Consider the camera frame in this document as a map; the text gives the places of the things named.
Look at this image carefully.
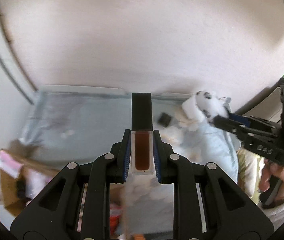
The panda plush white item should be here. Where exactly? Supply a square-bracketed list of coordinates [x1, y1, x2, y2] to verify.
[176, 91, 229, 131]

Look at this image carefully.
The black round cap jar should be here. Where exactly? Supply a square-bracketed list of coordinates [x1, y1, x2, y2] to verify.
[157, 113, 172, 127]

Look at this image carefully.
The red liquid black-capped bottle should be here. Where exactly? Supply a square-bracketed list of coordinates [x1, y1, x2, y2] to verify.
[131, 93, 153, 176]

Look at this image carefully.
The right fleece sleeve forearm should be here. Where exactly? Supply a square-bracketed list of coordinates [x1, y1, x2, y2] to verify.
[258, 203, 284, 230]

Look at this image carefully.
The person's right hand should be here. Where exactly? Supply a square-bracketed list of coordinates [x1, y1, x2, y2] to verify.
[259, 161, 284, 205]

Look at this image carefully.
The yellow floral bedding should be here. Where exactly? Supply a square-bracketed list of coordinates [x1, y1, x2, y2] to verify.
[237, 148, 265, 205]

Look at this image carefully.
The red snack carton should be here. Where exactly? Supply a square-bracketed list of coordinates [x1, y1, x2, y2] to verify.
[109, 203, 122, 235]

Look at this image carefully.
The brown cardboard box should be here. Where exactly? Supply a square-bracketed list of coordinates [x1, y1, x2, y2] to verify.
[0, 139, 58, 217]

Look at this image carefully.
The floral light blue cloth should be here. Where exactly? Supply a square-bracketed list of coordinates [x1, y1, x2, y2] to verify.
[19, 91, 239, 237]

